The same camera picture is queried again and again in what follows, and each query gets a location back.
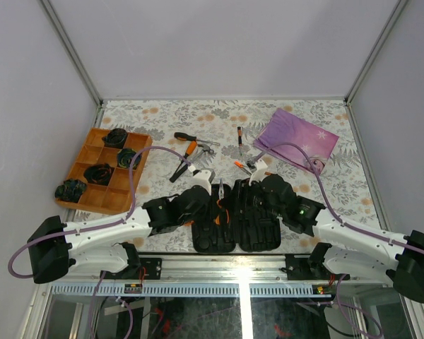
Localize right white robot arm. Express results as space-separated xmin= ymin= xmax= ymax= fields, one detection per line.
xmin=249 ymin=174 xmax=424 ymax=304

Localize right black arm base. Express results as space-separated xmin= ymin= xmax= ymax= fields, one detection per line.
xmin=285 ymin=244 xmax=332 ymax=281

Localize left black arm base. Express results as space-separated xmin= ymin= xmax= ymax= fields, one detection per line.
xmin=122 ymin=257 xmax=163 ymax=281

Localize dark rolled band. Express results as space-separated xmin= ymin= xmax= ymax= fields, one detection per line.
xmin=102 ymin=128 xmax=128 ymax=149
xmin=117 ymin=148 xmax=136 ymax=169
xmin=83 ymin=163 xmax=114 ymax=186

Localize orange tipped metal file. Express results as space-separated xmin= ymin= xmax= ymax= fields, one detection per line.
xmin=234 ymin=161 xmax=252 ymax=176

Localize purple printed pouch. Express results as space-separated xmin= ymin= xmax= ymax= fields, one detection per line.
xmin=253 ymin=108 xmax=338 ymax=173

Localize black plastic tool case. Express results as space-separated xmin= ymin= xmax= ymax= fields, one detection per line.
xmin=192 ymin=179 xmax=281 ymax=255

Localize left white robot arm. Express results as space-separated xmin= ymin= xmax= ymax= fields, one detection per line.
xmin=27 ymin=185 xmax=211 ymax=284

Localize dark rolled band lower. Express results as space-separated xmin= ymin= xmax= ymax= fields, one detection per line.
xmin=83 ymin=163 xmax=114 ymax=186

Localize purple cable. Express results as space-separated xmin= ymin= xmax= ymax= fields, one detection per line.
xmin=247 ymin=141 xmax=424 ymax=336
xmin=7 ymin=145 xmax=199 ymax=339

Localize dark rolled band outside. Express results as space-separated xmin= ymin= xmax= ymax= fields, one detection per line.
xmin=54 ymin=179 xmax=87 ymax=203

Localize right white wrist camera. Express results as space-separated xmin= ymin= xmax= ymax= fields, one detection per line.
xmin=247 ymin=159 xmax=268 ymax=185

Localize orange handled pliers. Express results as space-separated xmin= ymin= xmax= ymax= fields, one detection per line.
xmin=214 ymin=179 xmax=230 ymax=238

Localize small precision screwdriver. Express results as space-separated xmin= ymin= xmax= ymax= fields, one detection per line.
xmin=237 ymin=126 xmax=243 ymax=156

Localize orange compartment tray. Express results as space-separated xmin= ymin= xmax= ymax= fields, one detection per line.
xmin=55 ymin=128 xmax=153 ymax=215

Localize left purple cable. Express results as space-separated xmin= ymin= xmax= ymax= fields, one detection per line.
xmin=7 ymin=145 xmax=199 ymax=339

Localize aluminium front rail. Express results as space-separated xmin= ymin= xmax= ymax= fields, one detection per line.
xmin=52 ymin=253 xmax=393 ymax=298

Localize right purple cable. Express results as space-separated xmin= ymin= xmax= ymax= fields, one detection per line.
xmin=247 ymin=141 xmax=424 ymax=336

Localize black handled screwdriver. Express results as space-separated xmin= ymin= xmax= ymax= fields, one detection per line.
xmin=174 ymin=132 xmax=220 ymax=146

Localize dark rolled band top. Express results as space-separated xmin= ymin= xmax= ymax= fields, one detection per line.
xmin=102 ymin=128 xmax=128 ymax=149

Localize dark rolled band middle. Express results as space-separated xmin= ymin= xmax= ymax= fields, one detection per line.
xmin=117 ymin=148 xmax=136 ymax=169

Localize small claw hammer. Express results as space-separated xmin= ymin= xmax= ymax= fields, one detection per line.
xmin=169 ymin=144 xmax=215 ymax=183

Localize orange handled screwdriver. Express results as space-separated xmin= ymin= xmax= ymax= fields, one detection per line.
xmin=174 ymin=141 xmax=197 ymax=174

